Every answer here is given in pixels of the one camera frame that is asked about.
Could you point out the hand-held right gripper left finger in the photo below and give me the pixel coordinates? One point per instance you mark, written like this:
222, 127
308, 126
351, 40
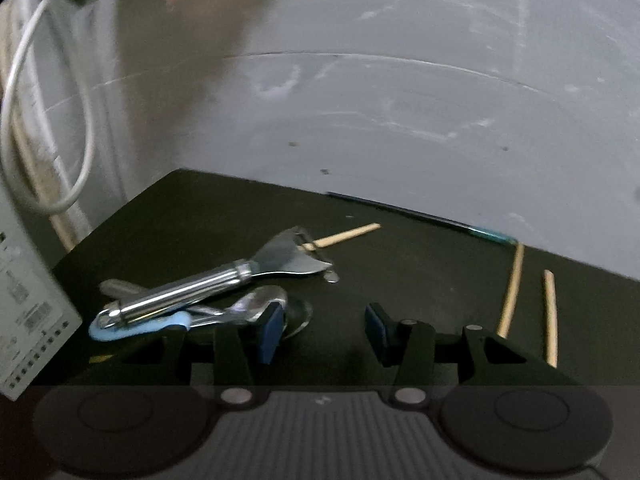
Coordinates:
270, 332

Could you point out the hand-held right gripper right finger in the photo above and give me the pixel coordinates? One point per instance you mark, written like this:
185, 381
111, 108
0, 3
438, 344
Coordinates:
380, 335

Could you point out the steel spoon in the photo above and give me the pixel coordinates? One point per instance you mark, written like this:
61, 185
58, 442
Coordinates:
260, 296

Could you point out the banded wooden chopstick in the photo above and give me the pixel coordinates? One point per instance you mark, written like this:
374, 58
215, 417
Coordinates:
512, 285

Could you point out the white perforated utensil holder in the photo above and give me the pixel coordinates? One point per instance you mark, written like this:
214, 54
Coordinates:
30, 310

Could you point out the dark green chopstick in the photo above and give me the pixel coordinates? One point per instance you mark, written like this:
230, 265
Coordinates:
425, 217

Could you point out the curved wooden frame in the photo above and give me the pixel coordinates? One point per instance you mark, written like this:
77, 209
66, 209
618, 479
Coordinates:
50, 210

